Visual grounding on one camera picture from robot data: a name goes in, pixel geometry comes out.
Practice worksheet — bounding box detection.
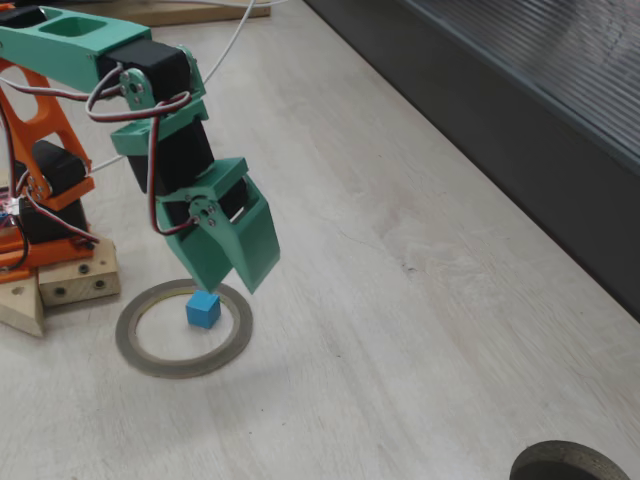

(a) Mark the round desk cable hole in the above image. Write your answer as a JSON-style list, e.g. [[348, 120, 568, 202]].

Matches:
[[508, 439, 634, 480]]

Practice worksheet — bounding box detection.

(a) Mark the grey ring of tape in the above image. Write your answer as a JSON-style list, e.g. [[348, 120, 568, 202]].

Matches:
[[114, 278, 254, 380]]

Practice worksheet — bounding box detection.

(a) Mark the small blue cube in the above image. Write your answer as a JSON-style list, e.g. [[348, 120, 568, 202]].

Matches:
[[185, 291, 222, 330]]

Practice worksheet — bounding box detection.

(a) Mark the brown wooden board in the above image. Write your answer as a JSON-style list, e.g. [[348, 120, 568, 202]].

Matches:
[[112, 0, 271, 27]]

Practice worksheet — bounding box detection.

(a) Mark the frosted ribbed desk partition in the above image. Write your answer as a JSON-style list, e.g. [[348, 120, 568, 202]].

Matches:
[[304, 0, 640, 324]]

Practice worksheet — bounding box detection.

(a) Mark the forearm servo wire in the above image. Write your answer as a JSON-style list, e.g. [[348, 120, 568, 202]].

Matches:
[[0, 64, 126, 101]]

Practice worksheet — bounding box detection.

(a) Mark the gripper servo wire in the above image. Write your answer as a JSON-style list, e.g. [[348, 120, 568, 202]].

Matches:
[[85, 64, 197, 236]]

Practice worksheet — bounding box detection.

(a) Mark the base servo wire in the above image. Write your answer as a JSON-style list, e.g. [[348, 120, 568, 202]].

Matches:
[[0, 102, 100, 250]]

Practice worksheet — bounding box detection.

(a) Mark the light wooden robot base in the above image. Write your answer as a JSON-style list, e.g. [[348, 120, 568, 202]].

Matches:
[[0, 238, 121, 339]]

